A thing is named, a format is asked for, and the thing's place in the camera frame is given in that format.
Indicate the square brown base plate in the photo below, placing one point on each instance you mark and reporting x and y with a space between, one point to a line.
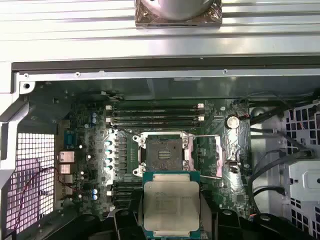
142 18

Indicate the CPU socket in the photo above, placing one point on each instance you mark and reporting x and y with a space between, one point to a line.
162 150

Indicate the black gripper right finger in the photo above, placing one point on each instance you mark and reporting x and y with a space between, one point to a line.
225 225

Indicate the green motherboard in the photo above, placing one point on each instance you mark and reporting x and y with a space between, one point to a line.
225 190

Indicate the RAM slot with white clips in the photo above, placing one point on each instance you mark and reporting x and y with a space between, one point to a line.
155 117
155 105

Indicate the CPU with silver top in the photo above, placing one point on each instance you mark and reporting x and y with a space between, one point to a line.
171 200

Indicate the silver metal drive cage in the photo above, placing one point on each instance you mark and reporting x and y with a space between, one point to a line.
305 180

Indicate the round coin cell battery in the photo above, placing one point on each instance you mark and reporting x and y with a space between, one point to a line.
232 122

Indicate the metal socket cover frame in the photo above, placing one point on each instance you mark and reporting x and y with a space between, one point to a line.
218 157

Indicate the blue port connector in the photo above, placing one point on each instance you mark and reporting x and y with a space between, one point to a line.
70 139

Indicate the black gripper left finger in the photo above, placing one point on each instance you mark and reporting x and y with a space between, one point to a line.
136 220

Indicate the black and silver PC case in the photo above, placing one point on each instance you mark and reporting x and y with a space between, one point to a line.
150 75

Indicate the RAM slot with black clips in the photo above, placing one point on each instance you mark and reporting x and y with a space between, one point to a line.
155 123

